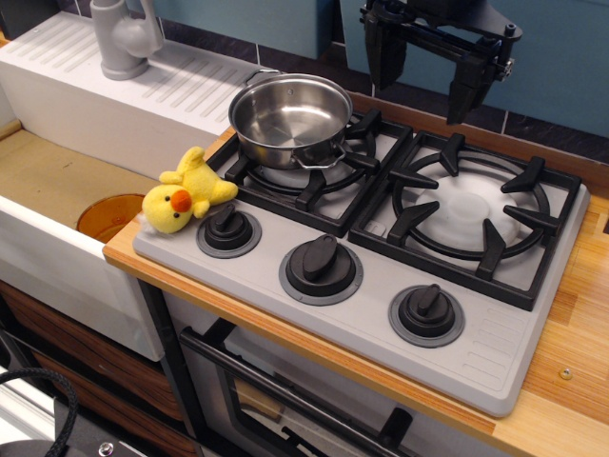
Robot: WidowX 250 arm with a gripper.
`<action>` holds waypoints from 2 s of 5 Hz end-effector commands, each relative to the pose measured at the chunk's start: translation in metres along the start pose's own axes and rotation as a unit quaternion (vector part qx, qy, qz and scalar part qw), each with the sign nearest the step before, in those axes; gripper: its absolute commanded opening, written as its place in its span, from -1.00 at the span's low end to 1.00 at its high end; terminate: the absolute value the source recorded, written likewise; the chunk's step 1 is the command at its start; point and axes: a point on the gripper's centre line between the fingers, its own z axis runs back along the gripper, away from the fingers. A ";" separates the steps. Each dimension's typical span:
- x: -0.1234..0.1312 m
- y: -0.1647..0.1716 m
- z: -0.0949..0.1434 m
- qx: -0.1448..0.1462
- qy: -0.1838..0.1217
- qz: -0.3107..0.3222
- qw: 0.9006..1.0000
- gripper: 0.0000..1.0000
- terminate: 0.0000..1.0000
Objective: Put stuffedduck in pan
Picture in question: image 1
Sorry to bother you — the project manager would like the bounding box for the grey toy stove top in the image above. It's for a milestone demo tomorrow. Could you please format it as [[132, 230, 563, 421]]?
[[131, 118, 591, 419]]

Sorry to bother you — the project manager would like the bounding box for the black left stove knob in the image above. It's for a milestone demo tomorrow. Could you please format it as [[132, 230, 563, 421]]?
[[196, 204, 263, 259]]

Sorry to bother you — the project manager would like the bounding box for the stainless steel pan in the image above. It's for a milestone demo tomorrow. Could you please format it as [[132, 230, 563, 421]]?
[[228, 69, 353, 169]]

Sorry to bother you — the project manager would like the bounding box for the black right stove knob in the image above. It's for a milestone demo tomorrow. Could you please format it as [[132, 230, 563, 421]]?
[[388, 284, 465, 348]]

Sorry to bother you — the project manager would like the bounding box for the oven door with black handle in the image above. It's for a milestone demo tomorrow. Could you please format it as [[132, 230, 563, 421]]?
[[178, 317, 429, 457]]

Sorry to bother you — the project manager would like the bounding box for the grey toy faucet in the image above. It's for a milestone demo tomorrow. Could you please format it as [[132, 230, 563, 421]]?
[[90, 0, 164, 81]]

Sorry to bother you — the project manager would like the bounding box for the black braided cable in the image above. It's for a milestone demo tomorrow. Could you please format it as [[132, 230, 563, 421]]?
[[0, 368, 80, 451]]

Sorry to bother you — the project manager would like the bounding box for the black stove knob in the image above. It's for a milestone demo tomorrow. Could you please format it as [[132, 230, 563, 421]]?
[[279, 234, 363, 307], [388, 284, 465, 348], [196, 204, 263, 259]]

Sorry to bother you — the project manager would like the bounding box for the black right burner grate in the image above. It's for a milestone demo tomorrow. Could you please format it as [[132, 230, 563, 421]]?
[[348, 131, 583, 310]]

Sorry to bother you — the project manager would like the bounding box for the white toy sink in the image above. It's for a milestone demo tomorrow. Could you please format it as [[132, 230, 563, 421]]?
[[1, 12, 255, 361]]

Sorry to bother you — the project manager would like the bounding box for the wooden drawer front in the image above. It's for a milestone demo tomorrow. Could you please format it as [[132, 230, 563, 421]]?
[[0, 280, 199, 457]]

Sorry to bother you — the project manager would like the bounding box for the yellow stuffed duck toy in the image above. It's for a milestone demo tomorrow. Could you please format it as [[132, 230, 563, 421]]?
[[142, 147, 238, 234]]

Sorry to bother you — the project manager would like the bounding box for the black left burner grate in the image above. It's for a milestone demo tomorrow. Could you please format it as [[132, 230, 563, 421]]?
[[208, 109, 414, 237]]

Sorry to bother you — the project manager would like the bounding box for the black burner grate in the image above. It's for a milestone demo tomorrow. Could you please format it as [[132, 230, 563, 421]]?
[[208, 109, 414, 237], [348, 131, 583, 310]]

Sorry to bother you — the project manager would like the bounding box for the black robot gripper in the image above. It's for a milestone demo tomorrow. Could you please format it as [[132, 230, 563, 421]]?
[[361, 1, 522, 125]]

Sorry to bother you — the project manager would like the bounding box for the black middle stove knob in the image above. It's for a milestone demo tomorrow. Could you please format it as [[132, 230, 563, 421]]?
[[279, 234, 363, 307]]

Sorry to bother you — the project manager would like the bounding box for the orange sink drain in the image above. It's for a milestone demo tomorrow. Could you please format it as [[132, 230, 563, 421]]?
[[76, 193, 144, 243]]

